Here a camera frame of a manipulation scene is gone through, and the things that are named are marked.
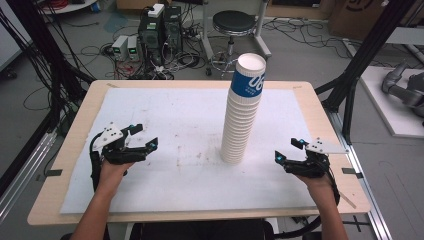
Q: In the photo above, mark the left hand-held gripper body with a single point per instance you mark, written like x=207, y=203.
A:
x=111, y=136

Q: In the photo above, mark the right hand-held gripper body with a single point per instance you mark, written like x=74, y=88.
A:
x=315, y=163

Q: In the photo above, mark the stack of white paper cups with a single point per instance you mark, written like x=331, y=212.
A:
x=242, y=110

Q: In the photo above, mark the person's right hand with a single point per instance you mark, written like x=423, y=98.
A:
x=316, y=185

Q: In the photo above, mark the person's left hand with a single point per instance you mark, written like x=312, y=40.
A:
x=112, y=175

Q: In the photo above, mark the white table mat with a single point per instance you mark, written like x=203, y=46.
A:
x=186, y=140

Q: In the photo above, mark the black tape strip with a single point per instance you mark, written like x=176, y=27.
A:
x=351, y=172
x=53, y=173

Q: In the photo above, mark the grey bench power supply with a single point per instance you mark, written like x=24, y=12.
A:
x=120, y=46
x=133, y=48

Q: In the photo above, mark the white platform board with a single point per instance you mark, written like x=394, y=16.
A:
x=383, y=106

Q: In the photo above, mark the black computer tower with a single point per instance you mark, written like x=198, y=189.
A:
x=151, y=38
x=173, y=28

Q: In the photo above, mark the person's dark clothing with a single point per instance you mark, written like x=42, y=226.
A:
x=200, y=231

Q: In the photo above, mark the white box device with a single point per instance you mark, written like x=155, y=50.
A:
x=156, y=10

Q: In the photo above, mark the white round table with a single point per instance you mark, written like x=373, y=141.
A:
x=71, y=6

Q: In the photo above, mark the black round stool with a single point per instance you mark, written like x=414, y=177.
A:
x=234, y=21

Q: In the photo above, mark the brown cardboard box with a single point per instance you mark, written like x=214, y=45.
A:
x=363, y=16

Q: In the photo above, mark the aluminium rail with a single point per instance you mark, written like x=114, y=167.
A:
x=26, y=170
x=363, y=186

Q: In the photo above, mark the black metal frame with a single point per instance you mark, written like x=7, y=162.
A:
x=361, y=60

